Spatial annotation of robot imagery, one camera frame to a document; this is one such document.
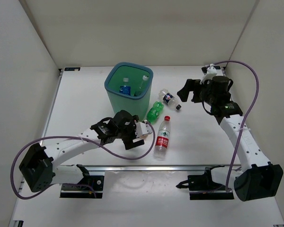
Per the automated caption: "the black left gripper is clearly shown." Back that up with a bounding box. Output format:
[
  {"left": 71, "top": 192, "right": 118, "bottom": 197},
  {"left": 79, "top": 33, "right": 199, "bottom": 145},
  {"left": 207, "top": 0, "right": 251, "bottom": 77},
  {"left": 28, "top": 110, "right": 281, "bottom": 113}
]
[{"left": 115, "top": 115, "right": 144, "bottom": 149}]

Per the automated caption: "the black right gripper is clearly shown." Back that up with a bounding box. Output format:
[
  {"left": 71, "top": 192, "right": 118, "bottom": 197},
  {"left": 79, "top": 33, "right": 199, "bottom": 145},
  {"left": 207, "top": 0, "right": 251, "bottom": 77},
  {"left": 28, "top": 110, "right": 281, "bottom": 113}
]
[{"left": 178, "top": 79, "right": 217, "bottom": 106}]

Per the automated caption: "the black cap clear bottle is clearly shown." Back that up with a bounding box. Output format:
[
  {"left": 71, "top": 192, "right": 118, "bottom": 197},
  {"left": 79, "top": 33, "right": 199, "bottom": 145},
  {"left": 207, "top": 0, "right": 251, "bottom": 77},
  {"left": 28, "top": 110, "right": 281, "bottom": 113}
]
[{"left": 159, "top": 89, "right": 182, "bottom": 111}]

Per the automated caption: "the red cap water bottle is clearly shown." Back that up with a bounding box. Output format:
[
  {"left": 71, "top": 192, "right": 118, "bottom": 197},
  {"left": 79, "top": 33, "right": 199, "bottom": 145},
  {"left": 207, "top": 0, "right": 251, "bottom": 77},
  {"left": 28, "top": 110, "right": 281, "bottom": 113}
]
[{"left": 153, "top": 116, "right": 171, "bottom": 161}]

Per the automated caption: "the green plastic bottle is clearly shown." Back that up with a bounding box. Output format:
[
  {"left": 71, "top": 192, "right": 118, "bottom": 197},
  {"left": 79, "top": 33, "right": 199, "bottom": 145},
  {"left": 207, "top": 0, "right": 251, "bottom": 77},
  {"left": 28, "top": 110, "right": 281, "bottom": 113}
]
[{"left": 146, "top": 101, "right": 164, "bottom": 123}]

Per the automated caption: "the blue label clear bottle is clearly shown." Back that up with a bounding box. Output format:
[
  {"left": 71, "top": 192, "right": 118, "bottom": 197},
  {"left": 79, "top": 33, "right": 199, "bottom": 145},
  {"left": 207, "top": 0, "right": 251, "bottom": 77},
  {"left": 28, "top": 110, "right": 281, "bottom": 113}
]
[{"left": 119, "top": 78, "right": 131, "bottom": 96}]

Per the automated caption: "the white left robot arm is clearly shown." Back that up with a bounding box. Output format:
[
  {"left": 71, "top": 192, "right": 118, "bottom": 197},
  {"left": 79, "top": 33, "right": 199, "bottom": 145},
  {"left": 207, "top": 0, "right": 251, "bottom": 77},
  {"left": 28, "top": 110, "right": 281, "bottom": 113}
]
[{"left": 19, "top": 110, "right": 152, "bottom": 192}]

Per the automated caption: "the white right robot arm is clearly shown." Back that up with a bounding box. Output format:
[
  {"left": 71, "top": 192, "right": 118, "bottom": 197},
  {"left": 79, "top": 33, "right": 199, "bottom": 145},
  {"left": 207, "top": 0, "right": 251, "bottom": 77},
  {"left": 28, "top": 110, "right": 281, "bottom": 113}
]
[{"left": 177, "top": 76, "right": 283, "bottom": 201}]

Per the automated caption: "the teal plastic bin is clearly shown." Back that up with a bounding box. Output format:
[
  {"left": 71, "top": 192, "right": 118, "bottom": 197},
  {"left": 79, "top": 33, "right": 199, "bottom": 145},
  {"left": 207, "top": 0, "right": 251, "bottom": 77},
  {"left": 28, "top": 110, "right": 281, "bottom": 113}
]
[{"left": 104, "top": 62, "right": 153, "bottom": 120}]

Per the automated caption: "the white cap clear bottle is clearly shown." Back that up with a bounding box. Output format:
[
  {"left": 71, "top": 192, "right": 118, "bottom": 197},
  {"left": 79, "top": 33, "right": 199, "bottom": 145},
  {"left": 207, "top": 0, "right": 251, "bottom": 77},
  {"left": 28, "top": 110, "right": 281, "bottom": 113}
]
[{"left": 134, "top": 75, "right": 149, "bottom": 96}]

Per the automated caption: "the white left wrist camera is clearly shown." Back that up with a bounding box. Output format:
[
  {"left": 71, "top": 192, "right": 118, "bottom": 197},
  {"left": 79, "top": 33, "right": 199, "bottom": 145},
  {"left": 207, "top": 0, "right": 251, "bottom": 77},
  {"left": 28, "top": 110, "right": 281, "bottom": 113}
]
[{"left": 135, "top": 120, "right": 153, "bottom": 138}]

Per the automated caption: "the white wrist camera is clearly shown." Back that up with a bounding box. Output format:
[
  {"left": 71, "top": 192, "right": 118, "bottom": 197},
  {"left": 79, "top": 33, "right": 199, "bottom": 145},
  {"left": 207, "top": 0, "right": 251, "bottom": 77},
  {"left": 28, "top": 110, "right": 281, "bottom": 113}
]
[
  {"left": 135, "top": 120, "right": 153, "bottom": 138},
  {"left": 200, "top": 64, "right": 217, "bottom": 84}
]

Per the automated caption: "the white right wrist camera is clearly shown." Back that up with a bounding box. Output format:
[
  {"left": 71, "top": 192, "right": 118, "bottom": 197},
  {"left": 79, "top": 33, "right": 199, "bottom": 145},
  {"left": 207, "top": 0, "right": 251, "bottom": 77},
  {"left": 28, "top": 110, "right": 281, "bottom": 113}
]
[{"left": 200, "top": 64, "right": 217, "bottom": 84}]

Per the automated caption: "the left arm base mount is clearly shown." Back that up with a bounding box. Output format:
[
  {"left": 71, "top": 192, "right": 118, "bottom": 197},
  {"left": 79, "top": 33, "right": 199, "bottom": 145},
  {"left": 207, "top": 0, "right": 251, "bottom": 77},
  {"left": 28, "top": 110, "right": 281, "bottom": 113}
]
[{"left": 60, "top": 165, "right": 105, "bottom": 199}]

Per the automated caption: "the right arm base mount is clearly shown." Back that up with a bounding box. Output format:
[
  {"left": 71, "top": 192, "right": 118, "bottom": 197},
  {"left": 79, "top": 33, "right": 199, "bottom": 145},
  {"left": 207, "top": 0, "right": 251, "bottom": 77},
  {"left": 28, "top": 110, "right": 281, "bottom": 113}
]
[{"left": 176, "top": 165, "right": 234, "bottom": 201}]

